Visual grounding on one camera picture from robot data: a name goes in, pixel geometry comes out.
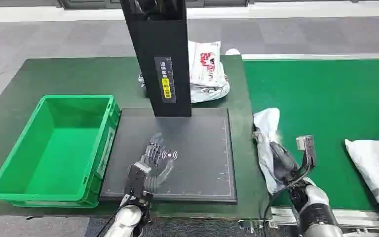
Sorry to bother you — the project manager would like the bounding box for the green plastic crate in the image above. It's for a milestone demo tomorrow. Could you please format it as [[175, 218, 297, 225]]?
[[0, 94, 122, 209]]

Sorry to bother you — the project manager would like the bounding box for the black scanner column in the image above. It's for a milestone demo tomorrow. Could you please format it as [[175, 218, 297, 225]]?
[[119, 0, 193, 118]]

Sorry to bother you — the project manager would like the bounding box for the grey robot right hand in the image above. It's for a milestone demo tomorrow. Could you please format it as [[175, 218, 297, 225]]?
[[269, 141, 301, 185]]

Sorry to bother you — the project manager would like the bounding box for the green conveyor belt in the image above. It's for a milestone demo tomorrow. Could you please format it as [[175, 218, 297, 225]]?
[[243, 59, 379, 212]]

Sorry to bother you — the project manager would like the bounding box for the grey-white plastic parcel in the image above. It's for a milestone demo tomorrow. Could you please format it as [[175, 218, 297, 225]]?
[[252, 107, 286, 196]]

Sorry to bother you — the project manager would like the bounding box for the yellow-black label on column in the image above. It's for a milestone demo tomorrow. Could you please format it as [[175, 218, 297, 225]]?
[[153, 56, 177, 104]]

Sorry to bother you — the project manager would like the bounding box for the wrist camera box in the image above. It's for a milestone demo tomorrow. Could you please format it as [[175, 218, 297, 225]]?
[[123, 162, 153, 201], [295, 134, 317, 168]]

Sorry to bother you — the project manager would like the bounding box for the black scanner base plate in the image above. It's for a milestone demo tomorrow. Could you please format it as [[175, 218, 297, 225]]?
[[98, 107, 238, 204]]

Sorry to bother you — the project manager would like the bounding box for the white parcel with red print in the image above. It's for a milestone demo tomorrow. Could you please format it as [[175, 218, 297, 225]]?
[[344, 138, 379, 229]]

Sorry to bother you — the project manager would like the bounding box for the metal conveyor frame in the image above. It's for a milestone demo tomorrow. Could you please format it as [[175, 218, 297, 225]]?
[[237, 205, 379, 237]]

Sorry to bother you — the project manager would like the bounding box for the silver-grey plastic parcel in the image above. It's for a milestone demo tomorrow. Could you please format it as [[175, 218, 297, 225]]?
[[138, 62, 231, 104]]

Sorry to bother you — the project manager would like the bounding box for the white red-printed parcel bag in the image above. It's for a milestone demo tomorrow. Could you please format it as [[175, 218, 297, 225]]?
[[188, 40, 227, 88]]

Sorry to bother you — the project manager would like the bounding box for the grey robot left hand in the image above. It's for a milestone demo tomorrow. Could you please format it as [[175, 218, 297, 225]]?
[[140, 132, 178, 194]]

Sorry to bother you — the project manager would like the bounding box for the pale label on crate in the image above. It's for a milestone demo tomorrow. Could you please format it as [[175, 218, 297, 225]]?
[[96, 126, 116, 179]]

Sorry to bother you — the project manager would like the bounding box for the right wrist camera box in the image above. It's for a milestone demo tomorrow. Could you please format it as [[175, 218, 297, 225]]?
[[295, 134, 317, 168]]

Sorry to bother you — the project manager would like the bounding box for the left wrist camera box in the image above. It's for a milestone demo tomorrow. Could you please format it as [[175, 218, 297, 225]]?
[[123, 162, 153, 201]]

